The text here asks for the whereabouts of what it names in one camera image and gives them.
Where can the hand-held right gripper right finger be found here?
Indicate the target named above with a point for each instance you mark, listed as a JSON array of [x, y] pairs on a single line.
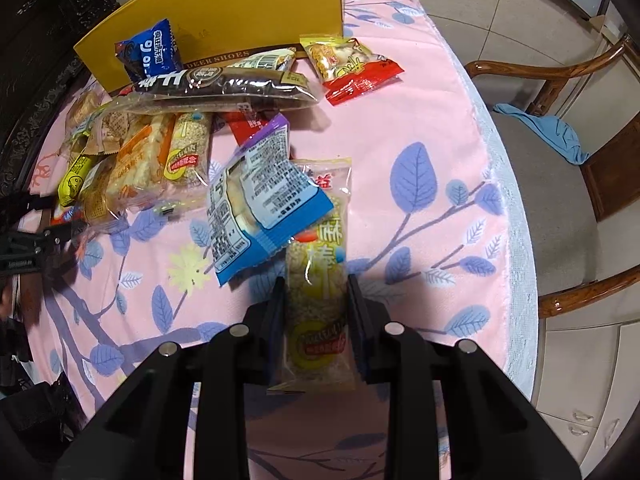
[[360, 330]]

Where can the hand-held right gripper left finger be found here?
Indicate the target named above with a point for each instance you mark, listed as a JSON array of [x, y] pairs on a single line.
[[275, 330]]

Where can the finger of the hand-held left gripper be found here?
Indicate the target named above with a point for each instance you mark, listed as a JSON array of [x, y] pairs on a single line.
[[60, 233], [30, 203]]

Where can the yellow green snack packet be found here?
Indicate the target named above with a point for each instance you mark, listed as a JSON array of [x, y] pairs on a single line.
[[72, 182]]

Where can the clear sesame bar packet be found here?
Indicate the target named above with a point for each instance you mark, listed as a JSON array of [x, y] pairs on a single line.
[[317, 280], [187, 155]]

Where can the orange striped cracker packet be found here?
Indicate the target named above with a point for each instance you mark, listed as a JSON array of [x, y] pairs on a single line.
[[135, 160]]

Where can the beige brown snack packet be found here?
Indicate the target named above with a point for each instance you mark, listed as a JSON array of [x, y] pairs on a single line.
[[110, 130]]

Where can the blue purple snack packet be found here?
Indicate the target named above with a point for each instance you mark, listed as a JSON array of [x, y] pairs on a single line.
[[260, 195]]

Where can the blue cookie packet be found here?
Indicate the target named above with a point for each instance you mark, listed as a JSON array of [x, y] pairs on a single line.
[[150, 50]]

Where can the long dark brown snack packet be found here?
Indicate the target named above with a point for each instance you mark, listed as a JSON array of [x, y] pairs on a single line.
[[240, 90]]

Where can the red yellow snack packet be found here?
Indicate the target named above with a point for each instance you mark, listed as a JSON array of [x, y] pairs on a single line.
[[345, 65]]

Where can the yellow cardboard box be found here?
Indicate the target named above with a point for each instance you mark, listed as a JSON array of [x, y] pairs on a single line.
[[225, 5]]

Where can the pink floral tablecloth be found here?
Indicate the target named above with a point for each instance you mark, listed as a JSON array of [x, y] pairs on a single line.
[[400, 220]]

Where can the dark carved wooden furniture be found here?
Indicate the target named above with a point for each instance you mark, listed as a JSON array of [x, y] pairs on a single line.
[[40, 60]]

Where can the wooden chair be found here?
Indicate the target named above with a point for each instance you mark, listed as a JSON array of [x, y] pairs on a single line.
[[540, 210]]

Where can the white cabinet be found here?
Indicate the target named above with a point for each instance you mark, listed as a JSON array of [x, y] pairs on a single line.
[[590, 385]]

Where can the blue cloth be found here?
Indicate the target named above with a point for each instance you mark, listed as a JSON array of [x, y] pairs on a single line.
[[555, 132]]

